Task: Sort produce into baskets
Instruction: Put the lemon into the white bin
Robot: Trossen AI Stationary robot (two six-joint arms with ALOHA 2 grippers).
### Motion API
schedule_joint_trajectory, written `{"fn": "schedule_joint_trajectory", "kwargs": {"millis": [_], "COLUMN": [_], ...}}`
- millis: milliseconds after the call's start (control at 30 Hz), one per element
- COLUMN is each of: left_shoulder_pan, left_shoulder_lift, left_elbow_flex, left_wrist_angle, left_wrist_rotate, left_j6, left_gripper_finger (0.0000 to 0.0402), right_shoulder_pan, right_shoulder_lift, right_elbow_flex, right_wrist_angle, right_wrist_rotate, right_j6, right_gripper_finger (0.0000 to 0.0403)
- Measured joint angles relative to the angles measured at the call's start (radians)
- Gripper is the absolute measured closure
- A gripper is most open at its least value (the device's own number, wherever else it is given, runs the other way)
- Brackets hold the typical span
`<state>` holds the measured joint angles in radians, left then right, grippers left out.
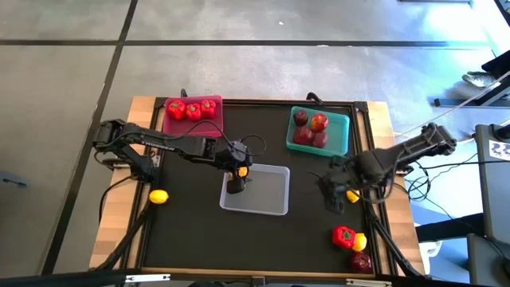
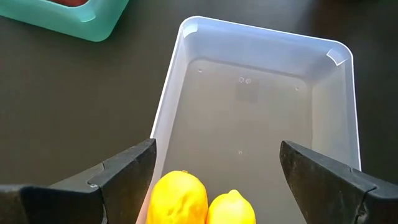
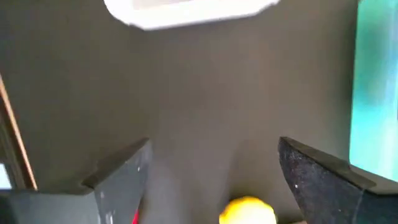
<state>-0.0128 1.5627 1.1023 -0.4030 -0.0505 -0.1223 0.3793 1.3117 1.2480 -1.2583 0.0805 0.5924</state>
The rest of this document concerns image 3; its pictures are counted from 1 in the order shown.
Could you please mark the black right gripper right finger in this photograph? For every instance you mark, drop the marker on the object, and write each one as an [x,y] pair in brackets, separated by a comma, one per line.
[326,193]

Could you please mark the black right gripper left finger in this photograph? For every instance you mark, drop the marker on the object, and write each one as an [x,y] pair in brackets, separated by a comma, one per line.
[124,180]

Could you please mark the yellow lemon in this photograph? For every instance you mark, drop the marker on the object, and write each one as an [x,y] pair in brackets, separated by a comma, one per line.
[247,213]

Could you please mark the teal plastic bin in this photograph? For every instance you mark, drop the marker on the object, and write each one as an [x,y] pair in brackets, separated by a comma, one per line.
[376,93]

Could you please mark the clear plastic bin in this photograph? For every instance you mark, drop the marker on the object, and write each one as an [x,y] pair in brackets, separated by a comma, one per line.
[186,15]

